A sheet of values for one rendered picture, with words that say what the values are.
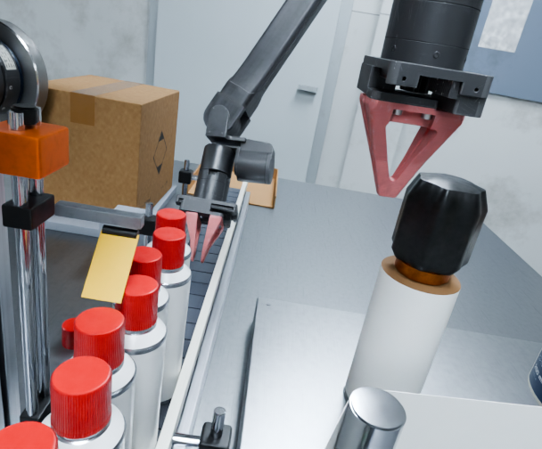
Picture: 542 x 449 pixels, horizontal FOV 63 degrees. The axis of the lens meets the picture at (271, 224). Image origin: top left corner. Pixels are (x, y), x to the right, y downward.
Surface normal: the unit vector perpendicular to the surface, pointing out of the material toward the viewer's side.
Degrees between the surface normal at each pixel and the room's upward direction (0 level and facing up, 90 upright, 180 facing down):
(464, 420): 90
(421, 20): 91
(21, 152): 90
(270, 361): 0
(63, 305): 0
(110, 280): 47
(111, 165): 90
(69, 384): 2
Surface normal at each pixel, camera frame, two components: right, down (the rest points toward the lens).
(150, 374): 0.68, 0.39
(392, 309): -0.68, 0.18
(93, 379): 0.13, -0.92
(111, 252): 0.08, -0.35
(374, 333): -0.84, 0.07
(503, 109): -0.22, 0.34
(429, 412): 0.04, 0.39
